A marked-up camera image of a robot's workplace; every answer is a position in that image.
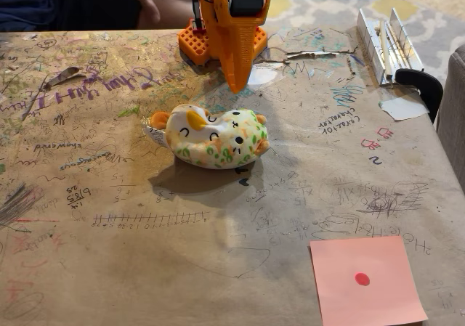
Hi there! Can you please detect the dried brown leaf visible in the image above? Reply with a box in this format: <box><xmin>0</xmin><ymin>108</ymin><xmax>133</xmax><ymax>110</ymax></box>
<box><xmin>42</xmin><ymin>66</ymin><xmax>87</xmax><ymax>90</ymax></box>

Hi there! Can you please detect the thin wooden stick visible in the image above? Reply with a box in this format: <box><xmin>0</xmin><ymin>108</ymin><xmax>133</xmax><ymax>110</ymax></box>
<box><xmin>379</xmin><ymin>20</ymin><xmax>395</xmax><ymax>80</ymax></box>

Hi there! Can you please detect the black clamp handle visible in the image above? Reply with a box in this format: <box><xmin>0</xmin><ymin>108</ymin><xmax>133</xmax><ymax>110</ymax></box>
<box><xmin>395</xmin><ymin>68</ymin><xmax>445</xmax><ymax>124</ymax></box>

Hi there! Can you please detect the aluminium miter box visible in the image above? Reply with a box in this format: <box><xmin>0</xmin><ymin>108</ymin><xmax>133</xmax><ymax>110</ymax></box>
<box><xmin>357</xmin><ymin>7</ymin><xmax>425</xmax><ymax>86</ymax></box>

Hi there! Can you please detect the grey upholstered sofa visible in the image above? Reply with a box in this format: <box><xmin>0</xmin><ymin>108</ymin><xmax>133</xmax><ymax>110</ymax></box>
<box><xmin>437</xmin><ymin>44</ymin><xmax>465</xmax><ymax>182</ymax></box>

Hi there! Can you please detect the grey yellow patterned rug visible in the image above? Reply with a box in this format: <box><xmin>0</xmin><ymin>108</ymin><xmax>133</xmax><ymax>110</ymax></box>
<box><xmin>263</xmin><ymin>0</ymin><xmax>465</xmax><ymax>87</ymax></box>

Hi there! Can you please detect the dark blue clothing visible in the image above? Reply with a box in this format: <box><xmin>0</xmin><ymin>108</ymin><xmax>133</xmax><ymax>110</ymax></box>
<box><xmin>0</xmin><ymin>0</ymin><xmax>143</xmax><ymax>33</ymax></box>

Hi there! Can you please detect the white paper scrap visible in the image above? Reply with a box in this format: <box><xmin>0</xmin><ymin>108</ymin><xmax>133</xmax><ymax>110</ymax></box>
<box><xmin>379</xmin><ymin>95</ymin><xmax>430</xmax><ymax>121</ymax></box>

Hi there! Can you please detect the pink sticky note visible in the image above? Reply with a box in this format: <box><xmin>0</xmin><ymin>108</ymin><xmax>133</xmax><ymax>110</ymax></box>
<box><xmin>309</xmin><ymin>235</ymin><xmax>429</xmax><ymax>326</ymax></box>

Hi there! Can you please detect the scribbled brown paper table cover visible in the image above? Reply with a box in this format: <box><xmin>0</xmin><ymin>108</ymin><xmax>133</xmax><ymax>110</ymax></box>
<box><xmin>0</xmin><ymin>26</ymin><xmax>465</xmax><ymax>326</ymax></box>

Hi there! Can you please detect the white spotted plush toy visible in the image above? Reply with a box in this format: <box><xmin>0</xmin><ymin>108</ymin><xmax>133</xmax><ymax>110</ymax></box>
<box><xmin>142</xmin><ymin>103</ymin><xmax>271</xmax><ymax>171</ymax></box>

